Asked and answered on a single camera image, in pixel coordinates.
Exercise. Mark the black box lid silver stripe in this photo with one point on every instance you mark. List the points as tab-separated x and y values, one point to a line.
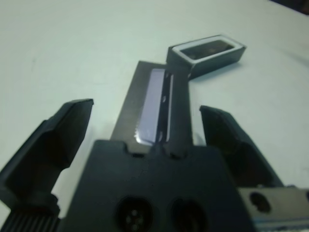
130	116

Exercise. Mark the black box base white lining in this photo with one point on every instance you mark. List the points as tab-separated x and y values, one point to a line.
217	64

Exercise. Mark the black phone-like camera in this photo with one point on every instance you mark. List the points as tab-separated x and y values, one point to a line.
207	49

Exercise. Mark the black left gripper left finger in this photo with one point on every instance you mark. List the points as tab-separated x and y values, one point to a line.
43	154

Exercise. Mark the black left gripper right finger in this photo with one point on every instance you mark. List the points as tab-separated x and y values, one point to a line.
239	154

